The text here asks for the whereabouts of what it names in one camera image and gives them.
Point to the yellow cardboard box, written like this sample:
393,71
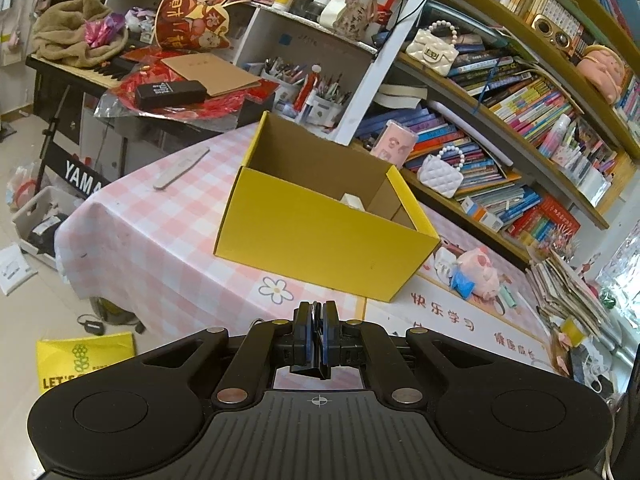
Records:
310,240

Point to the black power adapter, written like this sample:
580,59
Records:
92,326

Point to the purple ribbon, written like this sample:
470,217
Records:
102,30

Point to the red festive cardboard figure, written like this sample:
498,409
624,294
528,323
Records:
195,5

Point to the white cabinet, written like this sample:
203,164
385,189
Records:
265,30

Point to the black digital piano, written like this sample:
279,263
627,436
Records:
75,175

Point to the stacked lying books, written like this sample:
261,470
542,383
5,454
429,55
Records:
400,96

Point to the red foil paper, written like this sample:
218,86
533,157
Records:
210,107

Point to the yellow bag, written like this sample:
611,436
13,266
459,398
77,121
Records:
100,360

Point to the black case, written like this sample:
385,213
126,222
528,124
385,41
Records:
170,94

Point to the wooden rabbit ornament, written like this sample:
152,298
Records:
355,10

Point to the small blue packet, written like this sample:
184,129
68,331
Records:
462,282

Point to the white storage bin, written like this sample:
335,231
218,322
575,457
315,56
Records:
30,210

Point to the cream quilted purse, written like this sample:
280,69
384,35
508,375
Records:
432,52

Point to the wooden bookshelf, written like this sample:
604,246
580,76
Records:
380,70

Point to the row of leaning blue books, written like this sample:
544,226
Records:
450,135

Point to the row of colourful books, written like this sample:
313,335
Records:
525,100

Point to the brown blanket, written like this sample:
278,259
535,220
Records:
65,25

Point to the row of red books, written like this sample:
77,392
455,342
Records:
545,222

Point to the white pen cup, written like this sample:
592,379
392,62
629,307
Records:
595,185

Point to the pink cylinder container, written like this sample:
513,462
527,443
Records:
395,142

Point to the pink plush pig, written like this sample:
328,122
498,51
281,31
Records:
477,267

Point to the pink checked tablecloth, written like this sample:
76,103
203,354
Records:
165,240

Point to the white quilted purse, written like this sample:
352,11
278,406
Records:
440,175

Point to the pen holders with pens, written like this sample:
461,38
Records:
320,95

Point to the white charger adapter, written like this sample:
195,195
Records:
444,262

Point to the stack of papers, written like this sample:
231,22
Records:
565,285

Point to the white paper sheet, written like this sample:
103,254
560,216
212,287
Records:
15,270

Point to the gold speaker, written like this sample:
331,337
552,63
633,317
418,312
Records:
550,30

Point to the orange and white box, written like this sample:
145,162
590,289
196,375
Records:
480,212

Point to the brown cardboard sheet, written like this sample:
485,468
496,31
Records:
210,72

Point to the grey nail file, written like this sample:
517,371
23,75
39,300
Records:
180,167

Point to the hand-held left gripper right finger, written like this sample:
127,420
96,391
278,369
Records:
331,332

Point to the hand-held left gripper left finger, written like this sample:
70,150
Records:
305,332

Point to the white eraser block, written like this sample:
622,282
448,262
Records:
352,201

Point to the pastel spray bottle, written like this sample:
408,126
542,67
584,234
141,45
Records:
555,135

